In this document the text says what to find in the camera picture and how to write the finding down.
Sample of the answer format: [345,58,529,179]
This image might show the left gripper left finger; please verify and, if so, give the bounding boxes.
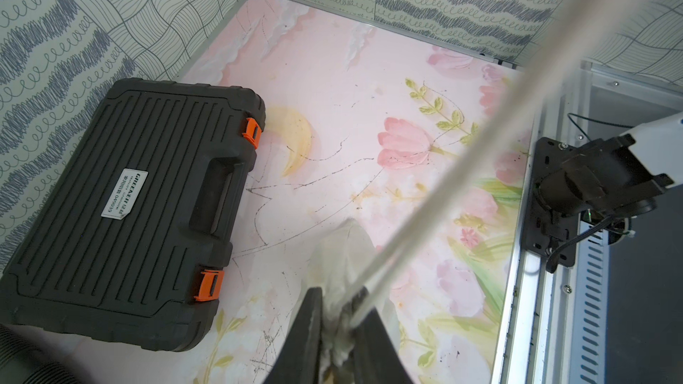
[263,287,323,384]

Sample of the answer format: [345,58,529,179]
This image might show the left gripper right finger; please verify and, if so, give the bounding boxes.
[351,308,413,384]

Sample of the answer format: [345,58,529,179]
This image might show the white cloth soil bag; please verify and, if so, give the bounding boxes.
[299,219,400,383]

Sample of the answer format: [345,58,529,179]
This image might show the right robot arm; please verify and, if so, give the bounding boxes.
[533,113,682,274]

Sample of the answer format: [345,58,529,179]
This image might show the black plastic tool case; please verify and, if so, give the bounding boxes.
[1,78,266,352]

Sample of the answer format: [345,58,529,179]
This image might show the floral pink table mat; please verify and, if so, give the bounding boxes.
[60,0,529,383]

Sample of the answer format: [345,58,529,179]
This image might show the aluminium mounting rail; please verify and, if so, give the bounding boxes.
[493,63,682,383]

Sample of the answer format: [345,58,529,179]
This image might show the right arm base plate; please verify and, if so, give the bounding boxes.
[520,137,579,259]

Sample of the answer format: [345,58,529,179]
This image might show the black corrugated hose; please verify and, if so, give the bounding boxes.
[0,324,81,384]

